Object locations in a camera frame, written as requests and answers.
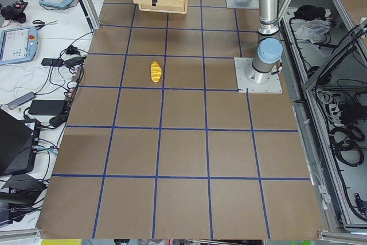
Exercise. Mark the black power adapter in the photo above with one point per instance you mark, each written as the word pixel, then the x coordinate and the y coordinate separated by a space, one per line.
pixel 46 107

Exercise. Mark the toy bread loaf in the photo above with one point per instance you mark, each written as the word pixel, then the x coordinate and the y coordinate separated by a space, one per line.
pixel 155 72

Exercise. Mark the black handled scissors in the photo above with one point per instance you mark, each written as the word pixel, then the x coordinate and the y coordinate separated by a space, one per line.
pixel 39 24

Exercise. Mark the black laptop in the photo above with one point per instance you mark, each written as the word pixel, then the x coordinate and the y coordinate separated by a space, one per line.
pixel 18 144

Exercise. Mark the near blue teach pendant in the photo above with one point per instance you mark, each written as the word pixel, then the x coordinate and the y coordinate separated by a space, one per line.
pixel 18 45

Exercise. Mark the crumpled white cloth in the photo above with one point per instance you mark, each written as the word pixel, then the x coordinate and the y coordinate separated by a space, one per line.
pixel 314 31

